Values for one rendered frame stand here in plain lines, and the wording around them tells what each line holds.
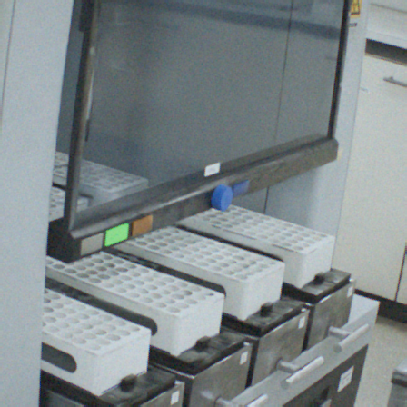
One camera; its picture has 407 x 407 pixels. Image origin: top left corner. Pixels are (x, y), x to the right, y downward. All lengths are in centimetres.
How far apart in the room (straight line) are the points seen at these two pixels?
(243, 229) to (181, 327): 34
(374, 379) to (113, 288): 198
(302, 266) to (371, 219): 205
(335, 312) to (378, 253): 200
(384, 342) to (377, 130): 65
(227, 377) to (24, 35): 54
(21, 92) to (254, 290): 52
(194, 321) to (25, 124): 38
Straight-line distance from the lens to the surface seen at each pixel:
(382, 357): 346
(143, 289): 141
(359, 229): 367
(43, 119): 112
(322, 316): 162
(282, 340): 152
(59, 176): 180
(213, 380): 138
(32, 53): 108
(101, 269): 146
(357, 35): 172
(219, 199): 138
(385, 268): 366
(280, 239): 165
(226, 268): 150
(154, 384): 128
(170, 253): 154
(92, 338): 127
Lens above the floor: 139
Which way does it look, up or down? 17 degrees down
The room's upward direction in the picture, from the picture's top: 7 degrees clockwise
